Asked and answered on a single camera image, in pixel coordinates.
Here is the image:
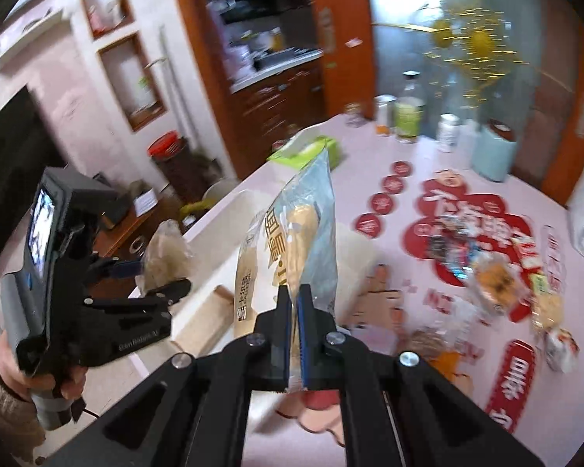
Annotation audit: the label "orange wooden partition panel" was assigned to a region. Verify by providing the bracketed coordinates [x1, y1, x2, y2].
[513, 24, 584, 205]

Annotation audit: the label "green tissue box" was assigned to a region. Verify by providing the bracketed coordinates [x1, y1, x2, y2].
[267, 135, 342, 169]

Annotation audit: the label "clear bread packet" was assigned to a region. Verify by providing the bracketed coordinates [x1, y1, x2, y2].
[234, 148, 340, 395]

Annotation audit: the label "teal canister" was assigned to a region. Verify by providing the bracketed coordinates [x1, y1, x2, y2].
[471, 121, 517, 184]

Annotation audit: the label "black television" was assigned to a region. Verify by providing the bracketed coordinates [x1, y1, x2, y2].
[0, 85, 67, 283]

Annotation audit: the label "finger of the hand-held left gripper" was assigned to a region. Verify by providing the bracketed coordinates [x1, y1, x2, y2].
[91, 252, 148, 284]
[135, 277, 192, 308]

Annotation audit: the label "wooden framed wall niche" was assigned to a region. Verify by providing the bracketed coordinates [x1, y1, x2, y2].
[78, 0, 137, 40]
[97, 32, 169, 133]

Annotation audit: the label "person's left hand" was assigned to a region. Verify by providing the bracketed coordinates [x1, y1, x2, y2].
[0, 339, 87, 404]

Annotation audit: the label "orange wooden door frame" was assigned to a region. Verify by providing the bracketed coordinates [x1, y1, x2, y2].
[306, 0, 376, 118]

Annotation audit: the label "white bucket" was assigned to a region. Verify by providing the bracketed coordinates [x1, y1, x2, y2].
[202, 177, 240, 206]

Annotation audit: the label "yellow bag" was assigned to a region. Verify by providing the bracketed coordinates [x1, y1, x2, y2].
[179, 199, 211, 221]

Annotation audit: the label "brown kitchen cabinet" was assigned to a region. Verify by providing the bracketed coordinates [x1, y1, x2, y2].
[228, 58, 330, 169]

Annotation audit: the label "pile of assorted food packets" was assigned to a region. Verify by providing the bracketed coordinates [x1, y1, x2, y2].
[404, 224, 582, 385]

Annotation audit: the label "white squeeze bottle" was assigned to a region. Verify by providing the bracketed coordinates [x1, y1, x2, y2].
[435, 113, 478, 165]

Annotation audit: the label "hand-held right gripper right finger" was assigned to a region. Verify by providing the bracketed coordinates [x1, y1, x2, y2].
[297, 284, 548, 467]

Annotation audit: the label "glass bottle green label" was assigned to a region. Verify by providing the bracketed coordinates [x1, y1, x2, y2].
[393, 72, 426, 145]

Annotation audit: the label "pink red printed tablecloth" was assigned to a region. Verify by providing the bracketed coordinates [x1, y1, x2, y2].
[127, 117, 584, 448]

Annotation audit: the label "small bottle silver cap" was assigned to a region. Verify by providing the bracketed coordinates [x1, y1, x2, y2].
[374, 95, 396, 135]

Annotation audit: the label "clear plastic bag brown contents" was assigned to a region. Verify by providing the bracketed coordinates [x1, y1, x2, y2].
[142, 219, 195, 298]

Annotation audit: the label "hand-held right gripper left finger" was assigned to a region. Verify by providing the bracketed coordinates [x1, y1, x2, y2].
[39, 284, 294, 467]

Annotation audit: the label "red lidded bin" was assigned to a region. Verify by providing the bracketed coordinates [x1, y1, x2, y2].
[147, 131, 196, 196]

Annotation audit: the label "low wooden stand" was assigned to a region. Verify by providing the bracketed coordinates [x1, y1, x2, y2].
[91, 189, 177, 266]

